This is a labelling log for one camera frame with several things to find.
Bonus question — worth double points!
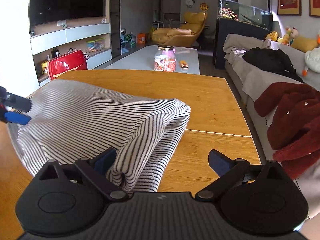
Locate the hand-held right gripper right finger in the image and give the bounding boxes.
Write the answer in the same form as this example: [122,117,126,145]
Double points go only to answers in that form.
[194,149,292,202]

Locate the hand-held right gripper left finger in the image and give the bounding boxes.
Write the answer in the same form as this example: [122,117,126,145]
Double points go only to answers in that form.
[35,148,130,203]

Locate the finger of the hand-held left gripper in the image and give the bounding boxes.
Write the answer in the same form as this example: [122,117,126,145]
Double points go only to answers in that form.
[0,86,32,112]
[0,110,32,125]

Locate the grey striped garment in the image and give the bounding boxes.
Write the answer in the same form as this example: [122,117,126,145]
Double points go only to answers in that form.
[7,79,191,193]

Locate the yellow toy car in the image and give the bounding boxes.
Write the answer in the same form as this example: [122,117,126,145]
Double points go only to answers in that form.
[37,59,50,77]

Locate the red rounded case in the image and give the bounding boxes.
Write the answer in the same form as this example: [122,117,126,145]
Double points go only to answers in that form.
[47,49,89,81]

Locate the red fuzzy coat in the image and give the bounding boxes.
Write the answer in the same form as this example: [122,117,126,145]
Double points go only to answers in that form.
[254,82,320,181]

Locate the grey sofa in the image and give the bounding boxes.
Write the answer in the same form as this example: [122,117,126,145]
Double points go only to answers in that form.
[223,34,320,165]

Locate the clear box with green lid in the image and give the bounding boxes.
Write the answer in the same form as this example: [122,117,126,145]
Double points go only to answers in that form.
[86,37,106,52]

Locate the black television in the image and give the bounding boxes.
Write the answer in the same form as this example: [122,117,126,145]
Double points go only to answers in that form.
[29,0,104,27]

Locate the black jacket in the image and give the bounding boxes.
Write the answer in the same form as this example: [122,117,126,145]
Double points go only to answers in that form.
[242,47,305,83]

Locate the glass snack jar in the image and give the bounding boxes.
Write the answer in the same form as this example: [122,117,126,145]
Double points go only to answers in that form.
[154,45,177,72]

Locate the dark fish tank cabinet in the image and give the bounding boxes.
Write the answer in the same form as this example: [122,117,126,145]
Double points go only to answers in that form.
[213,17,273,70]

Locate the grey blanket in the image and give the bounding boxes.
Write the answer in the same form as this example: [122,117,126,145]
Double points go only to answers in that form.
[223,33,267,57]

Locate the yellow lounge chair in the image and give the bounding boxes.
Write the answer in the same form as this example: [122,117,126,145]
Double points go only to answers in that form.
[151,11,208,48]

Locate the yellow plush toy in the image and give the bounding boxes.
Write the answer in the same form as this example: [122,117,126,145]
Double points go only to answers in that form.
[265,31,279,42]

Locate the white duck plush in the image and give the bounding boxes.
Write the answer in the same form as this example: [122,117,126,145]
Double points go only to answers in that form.
[302,29,320,77]

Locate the plush dolls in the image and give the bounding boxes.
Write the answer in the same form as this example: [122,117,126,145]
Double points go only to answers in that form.
[277,26,299,46]

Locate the yellow pillow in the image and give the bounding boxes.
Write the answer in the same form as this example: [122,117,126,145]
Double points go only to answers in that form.
[291,35,319,53]

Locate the glass fish tank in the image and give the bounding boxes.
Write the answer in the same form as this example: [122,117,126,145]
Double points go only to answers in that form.
[217,0,273,28]

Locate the white wall shelf unit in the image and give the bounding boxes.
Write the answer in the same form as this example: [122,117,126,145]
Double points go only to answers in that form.
[29,17,112,88]

